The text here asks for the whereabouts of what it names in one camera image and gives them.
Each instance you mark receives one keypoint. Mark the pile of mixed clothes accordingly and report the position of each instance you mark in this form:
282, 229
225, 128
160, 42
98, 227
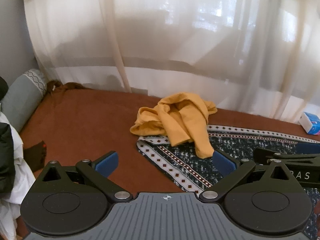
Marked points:
6, 155

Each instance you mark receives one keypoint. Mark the blue tissue pack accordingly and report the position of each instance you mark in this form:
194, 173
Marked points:
311, 123

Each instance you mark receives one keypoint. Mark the white cloth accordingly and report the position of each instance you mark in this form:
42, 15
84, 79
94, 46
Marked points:
22, 180

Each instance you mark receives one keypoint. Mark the yellow garment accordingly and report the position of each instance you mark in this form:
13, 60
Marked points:
180, 120

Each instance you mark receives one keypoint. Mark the bunched brown cloth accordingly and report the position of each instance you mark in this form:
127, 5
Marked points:
60, 88

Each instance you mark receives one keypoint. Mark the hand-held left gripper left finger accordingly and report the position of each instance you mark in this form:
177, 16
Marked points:
107, 163

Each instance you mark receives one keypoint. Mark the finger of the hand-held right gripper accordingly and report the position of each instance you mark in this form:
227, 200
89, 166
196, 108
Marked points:
262, 153
308, 147

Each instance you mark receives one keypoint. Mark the sheer white curtain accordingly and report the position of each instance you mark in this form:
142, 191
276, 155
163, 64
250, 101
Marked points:
175, 30

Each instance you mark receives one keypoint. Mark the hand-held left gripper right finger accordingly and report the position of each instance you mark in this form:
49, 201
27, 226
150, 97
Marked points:
223, 163

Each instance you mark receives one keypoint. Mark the dark patterned blanket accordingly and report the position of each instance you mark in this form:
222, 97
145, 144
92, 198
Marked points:
190, 155

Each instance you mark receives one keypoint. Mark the dark brown sock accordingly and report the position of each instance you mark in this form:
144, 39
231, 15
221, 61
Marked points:
35, 155

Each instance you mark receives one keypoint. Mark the grey bolster pillow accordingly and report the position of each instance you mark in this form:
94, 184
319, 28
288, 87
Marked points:
20, 97

